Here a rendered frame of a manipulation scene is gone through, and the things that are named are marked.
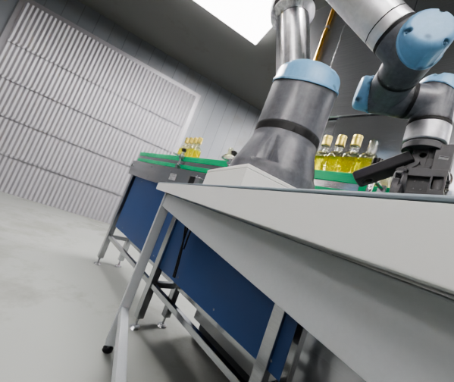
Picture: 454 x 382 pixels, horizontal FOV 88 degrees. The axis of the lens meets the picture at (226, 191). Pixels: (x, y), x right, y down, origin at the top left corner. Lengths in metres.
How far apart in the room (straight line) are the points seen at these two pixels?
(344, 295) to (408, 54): 0.42
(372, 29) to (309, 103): 0.20
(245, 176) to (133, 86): 3.81
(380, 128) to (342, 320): 1.02
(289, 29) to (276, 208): 0.58
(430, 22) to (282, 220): 0.43
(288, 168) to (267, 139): 0.06
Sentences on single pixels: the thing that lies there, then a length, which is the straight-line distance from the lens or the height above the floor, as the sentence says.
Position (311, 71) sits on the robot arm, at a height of 0.98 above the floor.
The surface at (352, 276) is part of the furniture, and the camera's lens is 0.19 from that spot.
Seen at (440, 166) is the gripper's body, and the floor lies 0.94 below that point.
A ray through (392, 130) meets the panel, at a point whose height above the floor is 1.25.
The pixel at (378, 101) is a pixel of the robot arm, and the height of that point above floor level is 1.05.
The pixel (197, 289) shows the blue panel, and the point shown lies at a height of 0.38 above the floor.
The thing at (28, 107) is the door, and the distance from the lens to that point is 4.13.
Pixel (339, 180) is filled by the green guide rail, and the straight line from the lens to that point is 0.80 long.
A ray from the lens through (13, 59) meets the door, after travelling 4.34.
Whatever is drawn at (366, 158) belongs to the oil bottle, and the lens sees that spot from 0.94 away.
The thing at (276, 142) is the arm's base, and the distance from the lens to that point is 0.38.
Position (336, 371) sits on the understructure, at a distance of 1.09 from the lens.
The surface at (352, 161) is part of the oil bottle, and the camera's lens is 0.95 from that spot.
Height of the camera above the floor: 0.71
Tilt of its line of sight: 6 degrees up
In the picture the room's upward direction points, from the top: 21 degrees clockwise
